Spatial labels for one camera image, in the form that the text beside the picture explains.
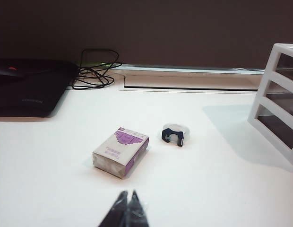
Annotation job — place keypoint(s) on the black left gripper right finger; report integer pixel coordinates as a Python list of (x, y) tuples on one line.
[(137, 215)]

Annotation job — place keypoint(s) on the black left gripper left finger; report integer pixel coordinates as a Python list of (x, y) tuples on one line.
[(118, 212)]

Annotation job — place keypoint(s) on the purple white tissue pack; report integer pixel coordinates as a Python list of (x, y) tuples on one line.
[(120, 153)]

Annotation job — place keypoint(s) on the clear tape roll black dispenser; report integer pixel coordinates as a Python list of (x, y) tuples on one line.
[(174, 136)]

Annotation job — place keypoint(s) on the black computer mouse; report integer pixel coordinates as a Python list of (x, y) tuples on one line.
[(9, 71)]

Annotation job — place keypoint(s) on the brown desk partition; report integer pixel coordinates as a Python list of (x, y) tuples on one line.
[(160, 30)]

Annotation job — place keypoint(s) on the white drawer cabinet frame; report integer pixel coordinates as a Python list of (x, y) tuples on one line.
[(267, 71)]

